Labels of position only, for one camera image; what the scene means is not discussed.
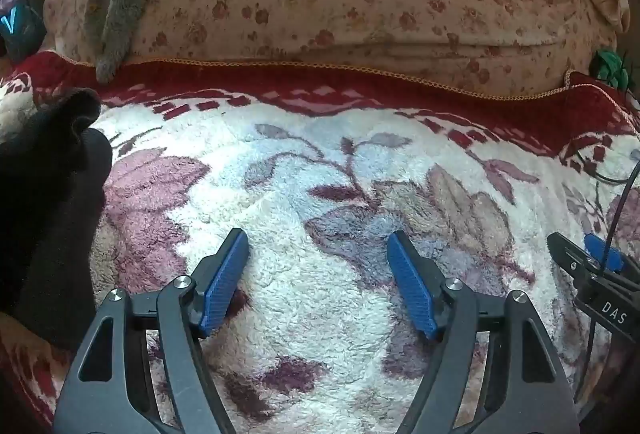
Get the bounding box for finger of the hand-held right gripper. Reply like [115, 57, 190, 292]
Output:
[546, 232, 602, 283]
[584, 232, 627, 273]

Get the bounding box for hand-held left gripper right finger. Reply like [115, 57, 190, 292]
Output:
[386, 230, 581, 434]

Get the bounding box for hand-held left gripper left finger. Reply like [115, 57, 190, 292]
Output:
[52, 229, 251, 434]

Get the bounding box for black pants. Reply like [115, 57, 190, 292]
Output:
[0, 86, 114, 351]

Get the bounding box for white red floral plush blanket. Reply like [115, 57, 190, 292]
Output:
[0, 51, 640, 434]

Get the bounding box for green crumpled item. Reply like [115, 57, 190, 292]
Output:
[590, 48, 634, 91]

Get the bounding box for dark bag with teal mark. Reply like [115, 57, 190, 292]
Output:
[0, 0, 47, 61]

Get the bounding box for black cable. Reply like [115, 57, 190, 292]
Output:
[572, 159, 640, 407]

